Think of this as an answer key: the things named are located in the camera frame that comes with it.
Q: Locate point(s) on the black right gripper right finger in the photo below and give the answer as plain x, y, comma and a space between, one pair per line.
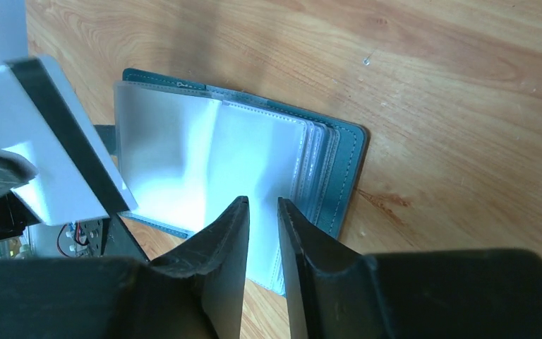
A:
335, 292

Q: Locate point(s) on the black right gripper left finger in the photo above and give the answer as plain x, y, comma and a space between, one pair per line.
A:
193, 291

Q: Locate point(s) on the white card with magnetic stripe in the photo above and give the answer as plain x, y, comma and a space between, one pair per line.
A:
43, 122

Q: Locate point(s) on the blue leather card holder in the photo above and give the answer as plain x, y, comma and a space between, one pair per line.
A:
186, 150

